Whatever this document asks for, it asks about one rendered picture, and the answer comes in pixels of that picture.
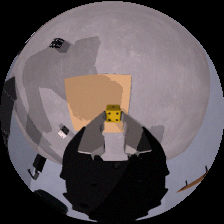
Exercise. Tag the tan square mat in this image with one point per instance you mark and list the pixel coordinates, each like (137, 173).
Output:
(88, 95)

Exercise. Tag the yellow die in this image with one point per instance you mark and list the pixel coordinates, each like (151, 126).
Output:
(113, 113)

